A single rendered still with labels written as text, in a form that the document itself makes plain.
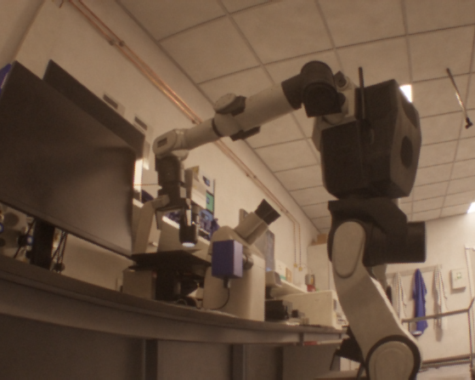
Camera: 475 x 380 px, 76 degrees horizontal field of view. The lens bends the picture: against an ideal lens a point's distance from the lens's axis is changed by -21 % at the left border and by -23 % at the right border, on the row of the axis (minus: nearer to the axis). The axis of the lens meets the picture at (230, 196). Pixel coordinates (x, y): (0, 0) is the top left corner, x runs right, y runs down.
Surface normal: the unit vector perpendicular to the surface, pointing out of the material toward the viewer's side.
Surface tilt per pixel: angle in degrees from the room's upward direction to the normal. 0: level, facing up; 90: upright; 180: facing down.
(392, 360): 90
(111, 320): 90
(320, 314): 90
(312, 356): 90
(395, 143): 114
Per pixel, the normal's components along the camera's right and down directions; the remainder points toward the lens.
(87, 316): 0.90, -0.16
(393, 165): 0.62, 0.11
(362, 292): -0.31, -0.01
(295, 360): -0.43, -0.36
